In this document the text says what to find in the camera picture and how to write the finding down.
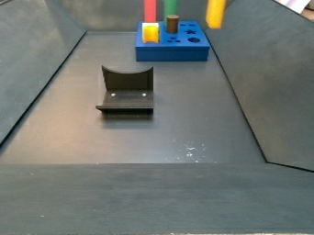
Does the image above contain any brown cylinder peg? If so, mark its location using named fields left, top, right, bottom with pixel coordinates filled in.
left=166, top=15, right=179, bottom=34

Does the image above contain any blue shape board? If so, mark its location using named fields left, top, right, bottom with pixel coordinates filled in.
left=135, top=21, right=210, bottom=62

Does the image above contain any yellow notched block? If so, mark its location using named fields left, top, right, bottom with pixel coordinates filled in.
left=142, top=23, right=159, bottom=43

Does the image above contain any red square peg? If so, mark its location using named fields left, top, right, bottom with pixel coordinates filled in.
left=143, top=0, right=158, bottom=23

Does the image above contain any black curved stand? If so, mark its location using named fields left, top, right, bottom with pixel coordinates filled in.
left=96, top=66, right=155, bottom=114

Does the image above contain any green round peg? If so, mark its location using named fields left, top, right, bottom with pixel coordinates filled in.
left=163, top=0, right=178, bottom=19

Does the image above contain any yellow double-square peg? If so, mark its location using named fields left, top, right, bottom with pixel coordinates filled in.
left=206, top=0, right=226, bottom=28

